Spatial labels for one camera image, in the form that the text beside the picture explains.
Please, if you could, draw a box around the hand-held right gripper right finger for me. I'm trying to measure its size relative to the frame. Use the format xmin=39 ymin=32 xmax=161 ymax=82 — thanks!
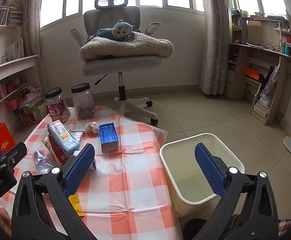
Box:
xmin=194 ymin=142 xmax=279 ymax=240

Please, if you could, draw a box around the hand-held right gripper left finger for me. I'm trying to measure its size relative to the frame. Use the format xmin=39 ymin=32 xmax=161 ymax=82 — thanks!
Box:
xmin=11 ymin=143 xmax=97 ymax=240

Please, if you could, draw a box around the red instant noodle cup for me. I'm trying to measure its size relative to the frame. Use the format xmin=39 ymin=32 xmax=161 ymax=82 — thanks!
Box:
xmin=47 ymin=135 xmax=82 ymax=165

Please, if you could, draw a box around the yellow snack wrapper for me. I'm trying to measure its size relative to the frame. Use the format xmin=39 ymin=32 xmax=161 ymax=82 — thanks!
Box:
xmin=68 ymin=192 xmax=85 ymax=217

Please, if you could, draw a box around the white leaf print paper cup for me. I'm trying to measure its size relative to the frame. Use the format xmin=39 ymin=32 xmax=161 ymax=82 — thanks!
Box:
xmin=42 ymin=135 xmax=51 ymax=153

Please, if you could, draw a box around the blue white tissue packet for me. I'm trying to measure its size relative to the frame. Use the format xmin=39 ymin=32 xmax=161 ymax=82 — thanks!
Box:
xmin=47 ymin=120 xmax=81 ymax=152

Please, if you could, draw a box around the white plastic trash bin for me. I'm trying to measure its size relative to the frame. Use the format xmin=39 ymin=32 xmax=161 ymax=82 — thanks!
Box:
xmin=159 ymin=133 xmax=246 ymax=218

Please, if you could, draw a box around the red gift box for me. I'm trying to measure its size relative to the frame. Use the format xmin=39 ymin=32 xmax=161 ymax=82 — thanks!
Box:
xmin=0 ymin=122 xmax=17 ymax=153

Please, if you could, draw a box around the flat blue white box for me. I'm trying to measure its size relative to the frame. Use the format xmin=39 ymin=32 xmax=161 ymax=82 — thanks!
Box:
xmin=70 ymin=131 xmax=85 ymax=143

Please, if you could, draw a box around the crumpled candy wrapper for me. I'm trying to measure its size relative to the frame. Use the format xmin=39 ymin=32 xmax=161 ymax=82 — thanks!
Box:
xmin=85 ymin=122 xmax=100 ymax=133

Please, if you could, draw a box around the pink basket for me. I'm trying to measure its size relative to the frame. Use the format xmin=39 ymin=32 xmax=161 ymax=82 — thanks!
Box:
xmin=5 ymin=97 xmax=19 ymax=112

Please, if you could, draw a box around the blue cardboard box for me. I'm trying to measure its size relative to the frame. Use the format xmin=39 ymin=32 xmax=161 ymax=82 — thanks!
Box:
xmin=99 ymin=122 xmax=119 ymax=153

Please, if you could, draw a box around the orange checked tablecloth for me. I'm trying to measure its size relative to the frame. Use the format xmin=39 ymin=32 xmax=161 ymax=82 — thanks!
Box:
xmin=0 ymin=106 xmax=183 ymax=240

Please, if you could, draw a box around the pile of paper bags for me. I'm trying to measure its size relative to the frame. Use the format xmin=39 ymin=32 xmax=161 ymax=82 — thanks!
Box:
xmin=18 ymin=86 xmax=46 ymax=124

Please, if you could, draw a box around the purple label nut jar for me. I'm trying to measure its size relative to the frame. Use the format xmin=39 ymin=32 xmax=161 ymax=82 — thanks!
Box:
xmin=45 ymin=87 xmax=71 ymax=123

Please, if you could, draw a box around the clear jar with dark nuts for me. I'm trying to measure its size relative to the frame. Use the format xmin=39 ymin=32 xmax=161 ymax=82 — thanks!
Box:
xmin=71 ymin=83 xmax=96 ymax=120

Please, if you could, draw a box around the white bookshelf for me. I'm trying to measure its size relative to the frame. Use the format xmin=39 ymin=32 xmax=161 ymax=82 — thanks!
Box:
xmin=0 ymin=0 xmax=46 ymax=153

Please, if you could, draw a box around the silver foil bag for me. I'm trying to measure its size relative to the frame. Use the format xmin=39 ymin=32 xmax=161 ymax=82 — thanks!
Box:
xmin=259 ymin=65 xmax=281 ymax=105

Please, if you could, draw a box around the orange box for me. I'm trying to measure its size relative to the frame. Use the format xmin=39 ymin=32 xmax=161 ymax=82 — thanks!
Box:
xmin=244 ymin=67 xmax=261 ymax=80

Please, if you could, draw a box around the grey office chair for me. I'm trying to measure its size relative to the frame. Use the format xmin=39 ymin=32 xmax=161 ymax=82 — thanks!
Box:
xmin=70 ymin=0 xmax=161 ymax=125

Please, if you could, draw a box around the wooden desk with shelves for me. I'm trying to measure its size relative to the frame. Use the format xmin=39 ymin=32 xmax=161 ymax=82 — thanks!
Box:
xmin=223 ymin=12 xmax=291 ymax=125

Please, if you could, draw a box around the beige lace curtain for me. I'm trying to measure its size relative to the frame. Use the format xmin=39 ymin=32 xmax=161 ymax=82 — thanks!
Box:
xmin=199 ymin=0 xmax=236 ymax=95

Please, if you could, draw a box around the brown curtain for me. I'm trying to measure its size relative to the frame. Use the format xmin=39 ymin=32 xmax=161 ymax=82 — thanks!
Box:
xmin=22 ymin=0 xmax=46 ymax=55

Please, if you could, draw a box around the beige fleece blanket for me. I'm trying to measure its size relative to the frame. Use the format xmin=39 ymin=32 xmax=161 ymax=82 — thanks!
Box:
xmin=79 ymin=32 xmax=174 ymax=62

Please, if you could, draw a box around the blue monkey plush toy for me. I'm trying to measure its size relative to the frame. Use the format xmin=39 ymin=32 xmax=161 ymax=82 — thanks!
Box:
xmin=85 ymin=20 xmax=141 ymax=43

